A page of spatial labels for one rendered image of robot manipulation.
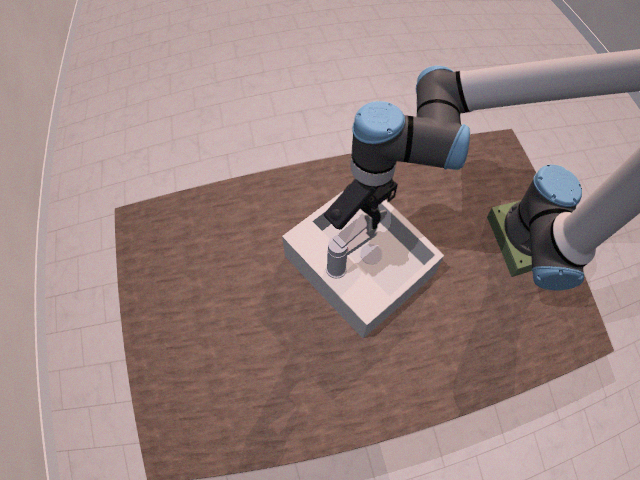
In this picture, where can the grey mixer tap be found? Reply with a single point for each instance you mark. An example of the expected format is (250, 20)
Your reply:
(338, 247)

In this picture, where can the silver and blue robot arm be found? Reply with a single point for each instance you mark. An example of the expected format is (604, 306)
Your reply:
(561, 244)

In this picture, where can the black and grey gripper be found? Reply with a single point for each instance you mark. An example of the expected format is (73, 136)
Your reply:
(373, 216)

